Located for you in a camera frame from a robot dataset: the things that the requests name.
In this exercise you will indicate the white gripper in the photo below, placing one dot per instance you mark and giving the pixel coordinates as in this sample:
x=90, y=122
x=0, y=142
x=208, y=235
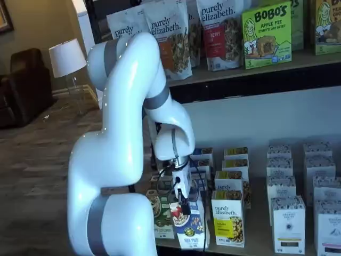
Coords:
x=182, y=181

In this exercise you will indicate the blue white oatmeal box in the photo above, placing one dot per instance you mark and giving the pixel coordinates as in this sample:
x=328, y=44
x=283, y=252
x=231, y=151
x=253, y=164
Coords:
x=205, y=164
x=199, y=181
x=205, y=153
x=191, y=229

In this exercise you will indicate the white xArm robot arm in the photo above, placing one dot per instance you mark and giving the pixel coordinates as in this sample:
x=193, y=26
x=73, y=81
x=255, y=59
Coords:
x=112, y=160

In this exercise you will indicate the green white oatmeal box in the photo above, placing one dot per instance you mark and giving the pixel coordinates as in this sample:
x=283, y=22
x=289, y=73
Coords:
x=160, y=226
x=165, y=184

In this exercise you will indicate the yellow white oatmeal box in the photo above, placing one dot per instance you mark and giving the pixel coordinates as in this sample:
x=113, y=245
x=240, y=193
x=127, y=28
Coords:
x=234, y=164
x=226, y=213
x=235, y=152
x=229, y=181

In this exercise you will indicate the white tea box black band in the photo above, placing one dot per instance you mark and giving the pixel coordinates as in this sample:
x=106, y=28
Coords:
x=287, y=226

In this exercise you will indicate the white tea box pink band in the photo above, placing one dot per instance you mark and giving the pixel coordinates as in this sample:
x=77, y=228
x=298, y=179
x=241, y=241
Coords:
x=330, y=234

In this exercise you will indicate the green Bobo's apple pie box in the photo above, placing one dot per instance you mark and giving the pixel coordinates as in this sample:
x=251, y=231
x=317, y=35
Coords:
x=266, y=40

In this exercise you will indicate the granola bag orange label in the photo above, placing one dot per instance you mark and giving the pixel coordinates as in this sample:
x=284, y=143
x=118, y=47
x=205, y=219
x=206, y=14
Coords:
x=175, y=53

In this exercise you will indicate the white granola bag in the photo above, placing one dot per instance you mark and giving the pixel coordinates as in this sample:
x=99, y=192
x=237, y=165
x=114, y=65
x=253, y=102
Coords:
x=195, y=40

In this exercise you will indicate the granola bag red label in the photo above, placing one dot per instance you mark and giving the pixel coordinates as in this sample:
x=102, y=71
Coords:
x=221, y=40

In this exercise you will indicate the white shade floor lamp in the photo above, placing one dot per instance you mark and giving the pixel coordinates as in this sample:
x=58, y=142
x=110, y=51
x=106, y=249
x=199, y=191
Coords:
x=66, y=58

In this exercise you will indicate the granola bag blue label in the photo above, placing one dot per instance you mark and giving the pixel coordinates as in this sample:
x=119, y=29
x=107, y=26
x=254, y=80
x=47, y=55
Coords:
x=125, y=26

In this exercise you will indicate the dark brown armchair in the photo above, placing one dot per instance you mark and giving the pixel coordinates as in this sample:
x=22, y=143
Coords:
x=24, y=93

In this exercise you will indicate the black frame wooden shelf unit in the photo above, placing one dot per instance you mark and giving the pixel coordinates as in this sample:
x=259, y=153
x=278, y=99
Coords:
x=226, y=90

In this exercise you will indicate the dark framed wall picture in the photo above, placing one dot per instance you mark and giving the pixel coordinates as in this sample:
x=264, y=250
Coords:
x=4, y=16

